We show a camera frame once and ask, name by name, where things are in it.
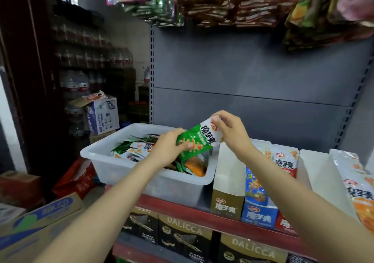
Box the dark brown door frame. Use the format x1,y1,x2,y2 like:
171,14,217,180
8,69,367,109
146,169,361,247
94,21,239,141
0,0,59,185

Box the blue print cardboard carton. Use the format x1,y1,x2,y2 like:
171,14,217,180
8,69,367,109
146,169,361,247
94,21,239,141
0,192,84,263

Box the person's left forearm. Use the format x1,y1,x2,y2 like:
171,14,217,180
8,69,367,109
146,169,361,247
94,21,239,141
35,157,170,263

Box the plain brown cardboard carton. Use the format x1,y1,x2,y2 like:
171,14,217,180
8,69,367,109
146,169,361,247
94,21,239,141
89,130,118,144

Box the person's left hand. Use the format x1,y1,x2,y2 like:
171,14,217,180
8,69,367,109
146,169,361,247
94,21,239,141
146,128,195,168

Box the row of hanging brown bags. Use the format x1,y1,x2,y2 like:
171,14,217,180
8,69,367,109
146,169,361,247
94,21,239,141
159,0,310,28

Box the red plastic bag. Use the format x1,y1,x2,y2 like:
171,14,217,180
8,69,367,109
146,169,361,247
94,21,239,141
53,157,97,199

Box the white plastic bin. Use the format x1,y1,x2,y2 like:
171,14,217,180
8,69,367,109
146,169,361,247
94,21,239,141
80,123,220,208

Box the orange snack packets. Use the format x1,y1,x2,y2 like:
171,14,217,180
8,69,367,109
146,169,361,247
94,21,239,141
329,149,374,233

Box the person's right hand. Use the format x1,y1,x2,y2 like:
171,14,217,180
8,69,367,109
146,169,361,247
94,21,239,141
210,110,256,158

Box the hanging pink candy bag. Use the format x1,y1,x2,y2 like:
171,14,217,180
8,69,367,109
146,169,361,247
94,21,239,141
336,0,374,21

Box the red carton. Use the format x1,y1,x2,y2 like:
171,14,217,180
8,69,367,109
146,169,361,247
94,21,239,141
0,170,43,208

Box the person's right forearm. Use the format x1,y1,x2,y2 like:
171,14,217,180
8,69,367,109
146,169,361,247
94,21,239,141
242,146,374,263

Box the blue snack packets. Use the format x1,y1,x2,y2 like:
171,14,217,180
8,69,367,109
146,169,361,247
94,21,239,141
245,146,274,207

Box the pile of snack packets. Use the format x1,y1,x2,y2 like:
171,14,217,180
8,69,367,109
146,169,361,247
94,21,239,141
111,133,209,178

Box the red display box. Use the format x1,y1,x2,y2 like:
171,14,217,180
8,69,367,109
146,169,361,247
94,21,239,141
275,212,299,235

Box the white blue carton box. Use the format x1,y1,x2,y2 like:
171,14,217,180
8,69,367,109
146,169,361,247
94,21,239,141
67,90,120,135

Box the red snack packets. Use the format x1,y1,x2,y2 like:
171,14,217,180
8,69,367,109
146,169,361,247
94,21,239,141
272,144,300,179

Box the dark rack of bottled water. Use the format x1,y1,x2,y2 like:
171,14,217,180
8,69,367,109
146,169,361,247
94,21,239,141
47,0,152,132

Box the blue display box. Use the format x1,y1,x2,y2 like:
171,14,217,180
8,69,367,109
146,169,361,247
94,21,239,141
241,181,280,229

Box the green display box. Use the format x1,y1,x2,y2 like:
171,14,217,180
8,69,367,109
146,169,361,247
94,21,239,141
298,150,358,226

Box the gold display box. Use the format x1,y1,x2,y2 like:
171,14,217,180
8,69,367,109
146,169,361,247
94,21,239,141
210,140,247,221

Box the row of hanging green bags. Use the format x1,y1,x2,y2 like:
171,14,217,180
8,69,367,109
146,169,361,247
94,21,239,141
125,0,185,28

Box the green snack packet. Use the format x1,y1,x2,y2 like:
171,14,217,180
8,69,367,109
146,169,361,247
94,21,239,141
176,118,223,161

